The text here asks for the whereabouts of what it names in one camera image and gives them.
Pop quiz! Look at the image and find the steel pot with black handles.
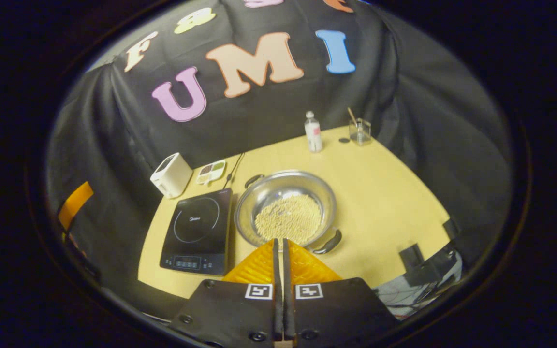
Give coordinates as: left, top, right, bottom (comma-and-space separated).
234, 170, 343, 255

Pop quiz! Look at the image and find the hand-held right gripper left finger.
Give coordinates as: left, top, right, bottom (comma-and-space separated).
167, 238, 284, 348

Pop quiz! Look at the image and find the white toaster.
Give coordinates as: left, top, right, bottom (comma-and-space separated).
150, 153, 193, 199

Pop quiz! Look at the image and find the clear plastic bottle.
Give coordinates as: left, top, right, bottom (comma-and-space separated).
304, 111, 323, 153

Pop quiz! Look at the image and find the black power cable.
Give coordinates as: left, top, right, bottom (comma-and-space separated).
223, 153, 246, 190

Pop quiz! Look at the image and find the clear glass container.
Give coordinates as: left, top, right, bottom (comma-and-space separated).
349, 118, 372, 146

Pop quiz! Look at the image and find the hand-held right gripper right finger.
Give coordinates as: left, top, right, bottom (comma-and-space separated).
282, 238, 400, 348

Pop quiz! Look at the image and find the pile of yellow soybeans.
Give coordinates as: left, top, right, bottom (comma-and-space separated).
254, 194, 322, 245

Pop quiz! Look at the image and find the black induction cooktop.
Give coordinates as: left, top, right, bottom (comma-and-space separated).
159, 188, 233, 276

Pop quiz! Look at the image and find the white divided bean dish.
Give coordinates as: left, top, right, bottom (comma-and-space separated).
195, 160, 227, 186

